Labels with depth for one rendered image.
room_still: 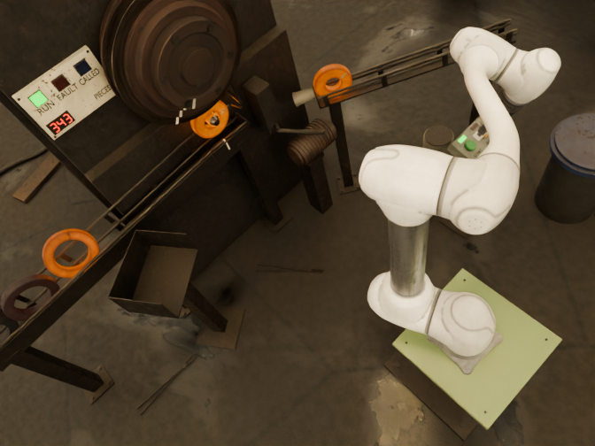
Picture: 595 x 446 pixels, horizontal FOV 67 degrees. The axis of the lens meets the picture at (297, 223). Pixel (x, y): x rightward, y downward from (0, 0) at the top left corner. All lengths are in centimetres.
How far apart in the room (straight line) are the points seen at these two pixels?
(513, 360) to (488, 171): 85
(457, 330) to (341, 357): 75
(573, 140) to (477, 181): 120
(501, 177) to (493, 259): 128
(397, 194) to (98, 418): 181
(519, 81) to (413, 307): 71
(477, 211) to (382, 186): 20
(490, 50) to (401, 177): 55
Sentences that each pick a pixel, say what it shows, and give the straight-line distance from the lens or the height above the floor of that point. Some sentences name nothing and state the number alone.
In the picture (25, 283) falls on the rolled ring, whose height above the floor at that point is 77.
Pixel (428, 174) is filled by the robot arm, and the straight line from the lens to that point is 97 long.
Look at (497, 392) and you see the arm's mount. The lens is 166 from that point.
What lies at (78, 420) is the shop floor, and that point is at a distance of 245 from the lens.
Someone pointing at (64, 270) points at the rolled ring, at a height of 68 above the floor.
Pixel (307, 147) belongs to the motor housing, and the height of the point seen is 51.
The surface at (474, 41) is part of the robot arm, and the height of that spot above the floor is 110.
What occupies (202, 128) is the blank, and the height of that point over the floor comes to 81.
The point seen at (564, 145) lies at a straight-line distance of 211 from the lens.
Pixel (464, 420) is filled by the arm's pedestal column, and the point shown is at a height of 2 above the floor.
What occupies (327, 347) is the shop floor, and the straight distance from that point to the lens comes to 208.
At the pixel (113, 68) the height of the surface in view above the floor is 122.
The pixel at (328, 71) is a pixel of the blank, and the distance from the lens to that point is 188.
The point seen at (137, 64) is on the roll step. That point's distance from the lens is 148.
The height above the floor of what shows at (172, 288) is 60.
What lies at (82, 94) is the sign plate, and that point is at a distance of 163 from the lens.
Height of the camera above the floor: 198
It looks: 57 degrees down
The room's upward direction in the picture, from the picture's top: 21 degrees counter-clockwise
